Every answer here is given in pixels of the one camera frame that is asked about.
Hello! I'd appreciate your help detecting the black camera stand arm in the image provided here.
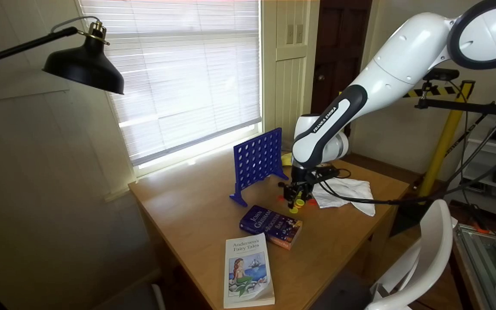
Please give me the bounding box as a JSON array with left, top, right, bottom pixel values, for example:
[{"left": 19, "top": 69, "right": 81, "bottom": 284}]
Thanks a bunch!
[{"left": 414, "top": 79, "right": 496, "bottom": 126}]

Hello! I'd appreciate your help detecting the white window blind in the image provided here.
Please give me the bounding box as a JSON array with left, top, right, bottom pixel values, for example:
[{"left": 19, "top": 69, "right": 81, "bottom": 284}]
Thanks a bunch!
[{"left": 76, "top": 0, "right": 262, "bottom": 169}]

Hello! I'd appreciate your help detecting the white shelf unit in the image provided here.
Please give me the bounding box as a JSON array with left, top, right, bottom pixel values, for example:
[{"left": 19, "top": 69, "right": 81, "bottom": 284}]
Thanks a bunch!
[{"left": 460, "top": 136, "right": 496, "bottom": 226}]

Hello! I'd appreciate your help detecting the black camera on stand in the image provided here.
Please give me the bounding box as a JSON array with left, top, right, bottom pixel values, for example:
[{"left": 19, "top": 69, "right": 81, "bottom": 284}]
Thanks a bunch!
[{"left": 426, "top": 67, "right": 462, "bottom": 83}]

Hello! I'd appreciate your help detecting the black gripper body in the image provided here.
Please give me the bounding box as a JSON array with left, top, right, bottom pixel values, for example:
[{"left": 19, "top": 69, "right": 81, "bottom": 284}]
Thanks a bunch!
[{"left": 288, "top": 165, "right": 321, "bottom": 195}]

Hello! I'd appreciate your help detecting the tall yellow post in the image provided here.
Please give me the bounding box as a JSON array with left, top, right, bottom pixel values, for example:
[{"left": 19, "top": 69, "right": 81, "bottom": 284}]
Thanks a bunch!
[{"left": 415, "top": 79, "right": 477, "bottom": 200}]

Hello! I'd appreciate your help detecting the white mermaid cover book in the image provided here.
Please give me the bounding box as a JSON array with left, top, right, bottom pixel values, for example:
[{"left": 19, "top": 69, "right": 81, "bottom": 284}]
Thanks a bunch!
[{"left": 223, "top": 231, "right": 278, "bottom": 310}]

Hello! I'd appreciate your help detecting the blue Connect Four grid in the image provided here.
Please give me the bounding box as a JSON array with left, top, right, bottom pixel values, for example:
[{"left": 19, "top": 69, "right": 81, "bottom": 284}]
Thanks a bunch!
[{"left": 229, "top": 126, "right": 290, "bottom": 208}]

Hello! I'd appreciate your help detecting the dark brown door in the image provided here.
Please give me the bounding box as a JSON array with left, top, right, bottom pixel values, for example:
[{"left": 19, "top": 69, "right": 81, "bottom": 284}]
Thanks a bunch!
[{"left": 310, "top": 0, "right": 374, "bottom": 117}]

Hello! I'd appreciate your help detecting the black cable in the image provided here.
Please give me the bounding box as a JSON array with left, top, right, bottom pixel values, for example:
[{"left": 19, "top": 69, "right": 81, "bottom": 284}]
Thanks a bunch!
[{"left": 316, "top": 100, "right": 496, "bottom": 208}]

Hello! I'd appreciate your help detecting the grey metal equipment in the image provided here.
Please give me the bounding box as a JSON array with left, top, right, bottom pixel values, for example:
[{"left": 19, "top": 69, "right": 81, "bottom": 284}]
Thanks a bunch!
[{"left": 453, "top": 222, "right": 496, "bottom": 310}]

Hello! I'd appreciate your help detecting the black yellow hazard tape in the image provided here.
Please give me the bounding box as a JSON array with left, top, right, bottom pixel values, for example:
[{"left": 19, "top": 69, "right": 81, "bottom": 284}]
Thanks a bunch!
[{"left": 402, "top": 84, "right": 460, "bottom": 100}]

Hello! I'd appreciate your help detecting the white towel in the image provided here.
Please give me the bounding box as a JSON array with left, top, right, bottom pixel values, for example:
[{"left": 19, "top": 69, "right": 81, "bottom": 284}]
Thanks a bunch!
[{"left": 312, "top": 176, "right": 379, "bottom": 219}]

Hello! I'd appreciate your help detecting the white plastic chair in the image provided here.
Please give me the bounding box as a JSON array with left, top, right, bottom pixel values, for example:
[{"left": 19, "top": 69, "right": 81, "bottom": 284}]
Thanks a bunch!
[{"left": 366, "top": 196, "right": 460, "bottom": 310}]

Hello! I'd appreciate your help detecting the cream panelled shutter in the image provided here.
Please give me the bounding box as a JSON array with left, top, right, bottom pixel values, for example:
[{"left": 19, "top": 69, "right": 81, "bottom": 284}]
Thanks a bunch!
[{"left": 259, "top": 0, "right": 322, "bottom": 148}]

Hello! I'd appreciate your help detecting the black desk lamp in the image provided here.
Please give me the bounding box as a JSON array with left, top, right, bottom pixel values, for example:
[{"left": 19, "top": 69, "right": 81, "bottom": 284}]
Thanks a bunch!
[{"left": 0, "top": 16, "right": 126, "bottom": 96}]

